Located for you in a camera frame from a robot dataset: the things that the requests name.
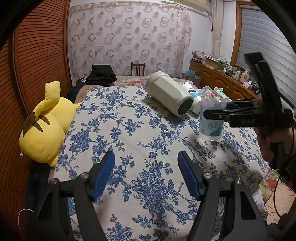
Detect clear plastic cup blue label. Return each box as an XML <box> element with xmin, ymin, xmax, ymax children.
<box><xmin>199</xmin><ymin>100</ymin><xmax>226</xmax><ymax>141</ymax></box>

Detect white mint green cup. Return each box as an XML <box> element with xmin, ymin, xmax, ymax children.
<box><xmin>214</xmin><ymin>87</ymin><xmax>233</xmax><ymax>103</ymax></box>

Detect white cup blue pink stripes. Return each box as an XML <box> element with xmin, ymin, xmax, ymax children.
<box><xmin>181</xmin><ymin>82</ymin><xmax>202</xmax><ymax>113</ymax></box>

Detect person's right hand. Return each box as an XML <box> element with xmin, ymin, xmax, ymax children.
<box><xmin>254</xmin><ymin>113</ymin><xmax>295</xmax><ymax>162</ymax></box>

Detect wooden sideboard cabinet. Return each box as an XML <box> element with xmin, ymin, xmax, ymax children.
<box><xmin>189</xmin><ymin>60</ymin><xmax>258</xmax><ymax>100</ymax></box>

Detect clear glass red pattern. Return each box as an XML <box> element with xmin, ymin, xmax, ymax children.
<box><xmin>199</xmin><ymin>86</ymin><xmax>222</xmax><ymax>102</ymax></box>

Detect pink figurine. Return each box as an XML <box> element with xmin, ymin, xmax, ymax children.
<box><xmin>240</xmin><ymin>69</ymin><xmax>249</xmax><ymax>83</ymax></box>

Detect cardboard box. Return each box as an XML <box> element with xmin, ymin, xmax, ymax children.
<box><xmin>204</xmin><ymin>57</ymin><xmax>226</xmax><ymax>70</ymax></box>

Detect teal cloth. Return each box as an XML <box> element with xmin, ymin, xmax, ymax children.
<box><xmin>184</xmin><ymin>70</ymin><xmax>201</xmax><ymax>80</ymax></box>

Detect pale green tumbler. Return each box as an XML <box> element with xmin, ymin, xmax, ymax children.
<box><xmin>145</xmin><ymin>71</ymin><xmax>194</xmax><ymax>117</ymax></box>

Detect grey window blind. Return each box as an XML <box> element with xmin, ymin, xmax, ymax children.
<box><xmin>236</xmin><ymin>5</ymin><xmax>296</xmax><ymax>105</ymax></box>

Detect yellow plush toy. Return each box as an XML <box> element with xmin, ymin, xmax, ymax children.
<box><xmin>18</xmin><ymin>81</ymin><xmax>80</xmax><ymax>168</ymax></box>

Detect blue floral bed cover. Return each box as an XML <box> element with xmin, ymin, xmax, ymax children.
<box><xmin>54</xmin><ymin>86</ymin><xmax>269</xmax><ymax>240</ymax></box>

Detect dark wooden chair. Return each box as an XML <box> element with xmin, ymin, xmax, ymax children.
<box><xmin>130</xmin><ymin>62</ymin><xmax>145</xmax><ymax>76</ymax></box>

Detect black bag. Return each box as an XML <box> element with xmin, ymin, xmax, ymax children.
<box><xmin>85</xmin><ymin>64</ymin><xmax>117</xmax><ymax>87</ymax></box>

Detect patterned pink curtain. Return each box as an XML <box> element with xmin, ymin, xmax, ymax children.
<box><xmin>68</xmin><ymin>1</ymin><xmax>192</xmax><ymax>80</ymax></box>

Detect wooden louvered wardrobe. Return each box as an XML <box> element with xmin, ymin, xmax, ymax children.
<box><xmin>1</xmin><ymin>1</ymin><xmax>72</xmax><ymax>232</ymax></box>

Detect white cable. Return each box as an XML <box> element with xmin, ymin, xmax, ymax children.
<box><xmin>17</xmin><ymin>208</ymin><xmax>35</xmax><ymax>232</ymax></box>

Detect black cable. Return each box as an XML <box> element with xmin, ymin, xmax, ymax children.
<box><xmin>272</xmin><ymin>124</ymin><xmax>296</xmax><ymax>218</ymax></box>

